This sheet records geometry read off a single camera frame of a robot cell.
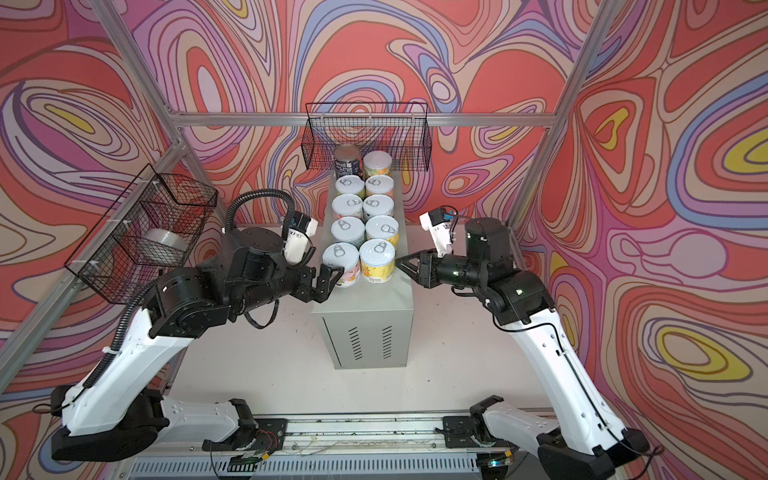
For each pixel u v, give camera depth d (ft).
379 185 2.42
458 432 2.41
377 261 1.96
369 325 2.09
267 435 2.39
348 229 2.10
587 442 1.18
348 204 2.28
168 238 2.41
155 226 2.64
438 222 1.74
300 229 1.51
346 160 2.42
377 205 2.26
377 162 2.51
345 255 1.96
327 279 1.60
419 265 1.72
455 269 1.67
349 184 2.43
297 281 1.59
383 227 2.12
